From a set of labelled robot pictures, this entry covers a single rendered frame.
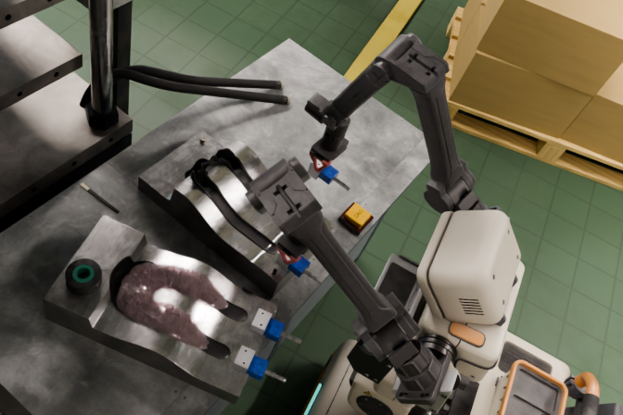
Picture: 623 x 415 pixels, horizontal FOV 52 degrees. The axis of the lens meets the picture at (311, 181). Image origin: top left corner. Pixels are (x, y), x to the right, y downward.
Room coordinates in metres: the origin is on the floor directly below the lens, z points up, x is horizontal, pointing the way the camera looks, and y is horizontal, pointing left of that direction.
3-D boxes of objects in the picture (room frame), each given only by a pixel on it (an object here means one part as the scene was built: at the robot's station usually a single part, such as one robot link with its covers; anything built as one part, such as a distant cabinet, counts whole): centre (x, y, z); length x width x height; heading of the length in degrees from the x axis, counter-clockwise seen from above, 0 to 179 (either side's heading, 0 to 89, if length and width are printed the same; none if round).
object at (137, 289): (0.70, 0.21, 0.90); 0.26 x 0.18 x 0.08; 88
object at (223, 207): (1.05, 0.16, 0.92); 0.35 x 0.16 x 0.09; 70
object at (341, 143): (1.24, -0.01, 1.06); 0.10 x 0.07 x 0.07; 160
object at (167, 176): (1.06, 0.17, 0.87); 0.50 x 0.26 x 0.14; 70
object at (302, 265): (0.91, -0.06, 0.91); 0.13 x 0.05 x 0.05; 70
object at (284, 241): (0.93, -0.02, 1.04); 0.10 x 0.07 x 0.07; 160
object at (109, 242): (0.70, 0.21, 0.85); 0.50 x 0.26 x 0.11; 88
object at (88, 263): (0.65, 0.41, 0.93); 0.08 x 0.08 x 0.04
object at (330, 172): (1.22, -0.05, 0.93); 0.13 x 0.05 x 0.05; 71
